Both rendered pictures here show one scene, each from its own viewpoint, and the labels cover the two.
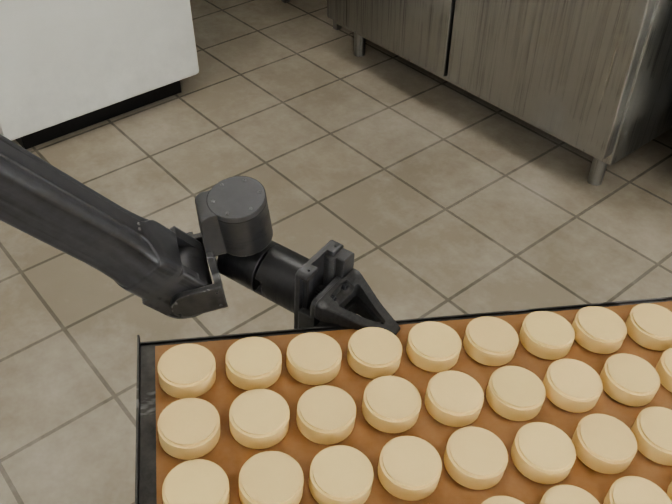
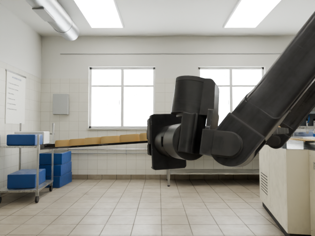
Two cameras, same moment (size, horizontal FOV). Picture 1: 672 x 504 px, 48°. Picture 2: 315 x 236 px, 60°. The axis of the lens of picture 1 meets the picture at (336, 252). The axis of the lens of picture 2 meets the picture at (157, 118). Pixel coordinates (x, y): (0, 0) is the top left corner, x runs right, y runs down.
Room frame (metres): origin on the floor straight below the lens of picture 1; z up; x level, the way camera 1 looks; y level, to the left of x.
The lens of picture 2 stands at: (0.95, 0.33, 1.01)
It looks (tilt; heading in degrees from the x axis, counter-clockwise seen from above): 3 degrees up; 220
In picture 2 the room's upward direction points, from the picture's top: straight up
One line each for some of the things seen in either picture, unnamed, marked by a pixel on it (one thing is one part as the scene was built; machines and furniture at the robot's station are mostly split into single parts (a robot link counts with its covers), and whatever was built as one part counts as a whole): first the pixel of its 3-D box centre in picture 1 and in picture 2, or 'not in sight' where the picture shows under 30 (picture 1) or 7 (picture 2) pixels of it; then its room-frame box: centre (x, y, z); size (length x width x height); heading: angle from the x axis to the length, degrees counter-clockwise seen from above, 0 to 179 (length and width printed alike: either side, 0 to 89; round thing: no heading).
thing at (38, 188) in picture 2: not in sight; (28, 159); (-1.00, -3.88, 0.57); 0.84 x 0.55 x 1.13; 47
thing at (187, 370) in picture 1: (187, 370); not in sight; (0.42, 0.13, 1.01); 0.05 x 0.05 x 0.02
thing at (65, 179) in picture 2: not in sight; (56, 179); (-1.77, -4.42, 0.10); 0.60 x 0.40 x 0.20; 37
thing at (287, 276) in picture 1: (298, 284); (172, 141); (0.56, 0.04, 0.99); 0.07 x 0.07 x 0.10; 56
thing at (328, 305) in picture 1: (355, 321); not in sight; (0.52, -0.02, 0.98); 0.09 x 0.07 x 0.07; 56
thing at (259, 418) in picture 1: (259, 418); not in sight; (0.38, 0.06, 1.01); 0.05 x 0.05 x 0.02
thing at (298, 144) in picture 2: not in sight; (283, 142); (-2.34, -0.56, 0.88); 1.28 x 0.01 x 0.07; 30
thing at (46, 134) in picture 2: not in sight; (32, 137); (-1.12, -4.00, 0.90); 0.44 x 0.36 x 0.20; 138
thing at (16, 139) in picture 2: not in sight; (25, 139); (-0.87, -3.71, 0.88); 0.40 x 0.30 x 0.16; 133
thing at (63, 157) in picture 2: not in sight; (56, 157); (-1.77, -4.42, 0.50); 0.60 x 0.40 x 0.20; 42
